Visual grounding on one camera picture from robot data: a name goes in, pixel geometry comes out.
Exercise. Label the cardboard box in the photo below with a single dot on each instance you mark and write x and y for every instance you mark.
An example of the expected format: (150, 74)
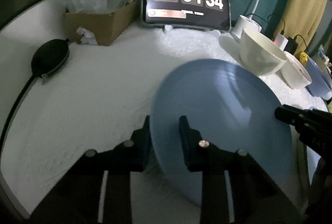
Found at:
(103, 28)

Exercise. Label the white desk lamp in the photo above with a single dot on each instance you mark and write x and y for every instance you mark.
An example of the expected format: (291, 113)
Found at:
(246, 21)

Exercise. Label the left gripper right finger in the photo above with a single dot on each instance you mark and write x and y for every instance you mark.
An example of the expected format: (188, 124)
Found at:
(195, 150)

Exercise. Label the cream bowl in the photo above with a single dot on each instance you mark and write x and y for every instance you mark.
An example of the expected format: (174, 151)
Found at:
(259, 54)

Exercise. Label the black charger adapter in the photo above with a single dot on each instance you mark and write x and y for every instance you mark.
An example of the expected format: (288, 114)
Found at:
(291, 45)

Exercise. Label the white charger adapter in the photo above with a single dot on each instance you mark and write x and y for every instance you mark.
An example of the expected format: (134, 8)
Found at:
(280, 41)

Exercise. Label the blue plate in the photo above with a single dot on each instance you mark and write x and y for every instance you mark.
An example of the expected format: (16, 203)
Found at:
(230, 107)

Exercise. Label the black round pouch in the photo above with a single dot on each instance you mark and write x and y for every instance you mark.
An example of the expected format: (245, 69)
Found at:
(49, 58)

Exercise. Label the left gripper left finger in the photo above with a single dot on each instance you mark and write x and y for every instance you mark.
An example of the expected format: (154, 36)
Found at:
(133, 154)

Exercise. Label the blue bowl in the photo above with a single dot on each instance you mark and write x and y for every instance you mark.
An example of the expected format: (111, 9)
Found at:
(320, 86)

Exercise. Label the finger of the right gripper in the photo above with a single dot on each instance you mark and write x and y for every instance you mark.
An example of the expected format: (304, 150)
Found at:
(291, 115)

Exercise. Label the yellow curtain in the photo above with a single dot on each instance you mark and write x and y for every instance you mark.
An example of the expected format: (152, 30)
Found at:
(306, 1)

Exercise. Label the pink strawberry bowl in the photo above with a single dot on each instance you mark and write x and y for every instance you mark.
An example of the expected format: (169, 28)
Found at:
(294, 73)

